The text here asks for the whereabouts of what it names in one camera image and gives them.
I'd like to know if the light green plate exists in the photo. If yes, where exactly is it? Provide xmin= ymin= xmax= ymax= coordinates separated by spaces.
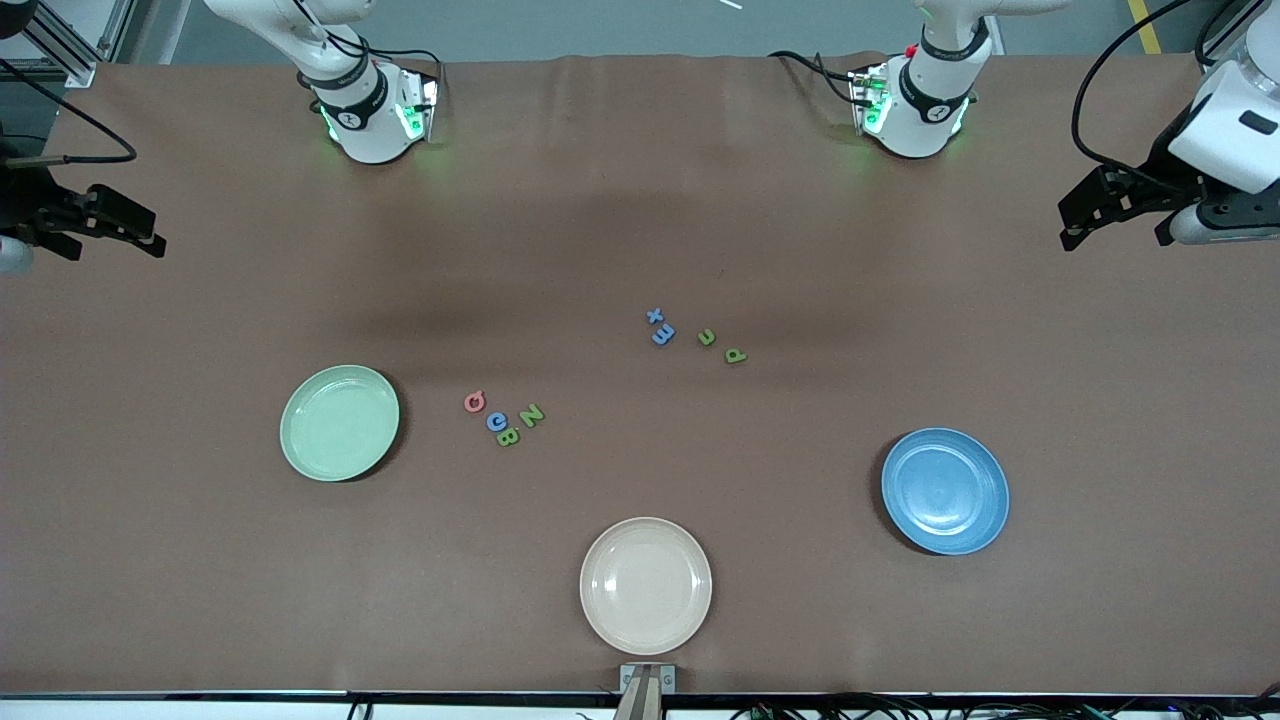
xmin=280 ymin=365 xmax=401 ymax=483

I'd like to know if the blue plate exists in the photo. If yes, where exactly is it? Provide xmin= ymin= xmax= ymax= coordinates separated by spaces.
xmin=881 ymin=428 xmax=1011 ymax=556

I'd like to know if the brown table cover sheet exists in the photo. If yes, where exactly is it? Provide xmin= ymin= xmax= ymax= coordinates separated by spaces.
xmin=0 ymin=52 xmax=1280 ymax=696

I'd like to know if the beige plate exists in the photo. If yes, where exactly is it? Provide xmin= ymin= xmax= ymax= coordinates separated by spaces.
xmin=580 ymin=517 xmax=713 ymax=656

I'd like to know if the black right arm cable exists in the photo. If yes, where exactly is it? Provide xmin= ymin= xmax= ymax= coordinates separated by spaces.
xmin=0 ymin=55 xmax=138 ymax=167

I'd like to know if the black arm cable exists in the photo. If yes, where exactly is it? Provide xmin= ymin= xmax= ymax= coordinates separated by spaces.
xmin=0 ymin=55 xmax=138 ymax=167
xmin=1071 ymin=0 xmax=1251 ymax=191

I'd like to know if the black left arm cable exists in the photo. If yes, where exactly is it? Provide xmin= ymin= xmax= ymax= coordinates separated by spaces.
xmin=1071 ymin=0 xmax=1251 ymax=191

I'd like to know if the aluminium frame profile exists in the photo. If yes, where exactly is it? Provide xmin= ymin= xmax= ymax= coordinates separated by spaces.
xmin=0 ymin=0 xmax=136 ymax=86

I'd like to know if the black left base cable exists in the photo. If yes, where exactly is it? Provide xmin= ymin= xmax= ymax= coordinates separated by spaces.
xmin=768 ymin=48 xmax=863 ymax=106

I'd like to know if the black base cable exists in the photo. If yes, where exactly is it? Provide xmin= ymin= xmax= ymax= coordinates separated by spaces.
xmin=365 ymin=45 xmax=444 ymax=106
xmin=768 ymin=48 xmax=863 ymax=106

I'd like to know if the black right base cable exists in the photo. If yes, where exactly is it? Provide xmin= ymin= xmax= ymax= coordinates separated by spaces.
xmin=365 ymin=45 xmax=444 ymax=106

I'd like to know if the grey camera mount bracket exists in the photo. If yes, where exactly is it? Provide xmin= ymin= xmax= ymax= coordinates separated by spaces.
xmin=618 ymin=662 xmax=678 ymax=720

